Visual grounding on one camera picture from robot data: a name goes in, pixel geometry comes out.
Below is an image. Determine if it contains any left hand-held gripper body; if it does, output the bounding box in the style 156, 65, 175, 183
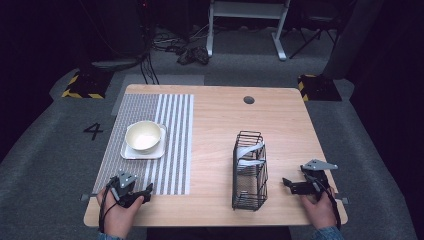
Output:
109, 170, 145, 209

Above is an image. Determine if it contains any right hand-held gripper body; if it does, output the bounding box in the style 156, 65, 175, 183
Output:
299, 158, 339, 202

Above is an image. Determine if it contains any person's right hand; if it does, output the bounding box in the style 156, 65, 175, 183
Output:
299, 187, 338, 232

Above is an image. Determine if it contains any person's left hand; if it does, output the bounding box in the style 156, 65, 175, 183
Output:
95, 186, 146, 240

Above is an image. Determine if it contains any white square plate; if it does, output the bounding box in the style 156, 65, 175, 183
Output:
119, 123, 168, 161

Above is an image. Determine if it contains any white spoon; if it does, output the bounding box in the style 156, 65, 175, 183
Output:
237, 158, 267, 168
236, 141, 266, 161

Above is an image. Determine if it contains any cream ceramic bowl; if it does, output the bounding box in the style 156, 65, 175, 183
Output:
125, 120, 163, 155

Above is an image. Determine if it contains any grey striped placemat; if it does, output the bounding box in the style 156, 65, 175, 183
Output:
92, 93, 195, 196

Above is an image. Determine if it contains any black yellow striped stand base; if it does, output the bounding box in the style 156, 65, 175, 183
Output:
297, 73, 343, 103
61, 68, 115, 100

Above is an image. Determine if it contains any dark cloth heap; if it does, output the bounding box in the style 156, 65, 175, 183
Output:
175, 45, 211, 66

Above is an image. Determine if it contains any dark grey curtain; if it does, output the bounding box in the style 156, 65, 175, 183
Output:
321, 0, 388, 81

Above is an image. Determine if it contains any black folding chair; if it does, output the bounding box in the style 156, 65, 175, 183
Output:
287, 9, 343, 60

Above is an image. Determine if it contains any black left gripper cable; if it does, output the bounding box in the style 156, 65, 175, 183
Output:
97, 177, 120, 234

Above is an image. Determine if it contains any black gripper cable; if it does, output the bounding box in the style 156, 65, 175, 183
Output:
97, 177, 120, 234
319, 185, 343, 232

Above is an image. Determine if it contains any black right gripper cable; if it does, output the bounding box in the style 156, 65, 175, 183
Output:
319, 185, 343, 232

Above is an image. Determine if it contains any black wire basket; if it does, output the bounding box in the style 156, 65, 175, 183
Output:
231, 130, 270, 212

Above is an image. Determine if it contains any bundle of black floor cables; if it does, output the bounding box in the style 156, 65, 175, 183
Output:
89, 26, 214, 86

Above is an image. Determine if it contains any white metal table frame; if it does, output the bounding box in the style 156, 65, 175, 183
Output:
205, 0, 292, 62

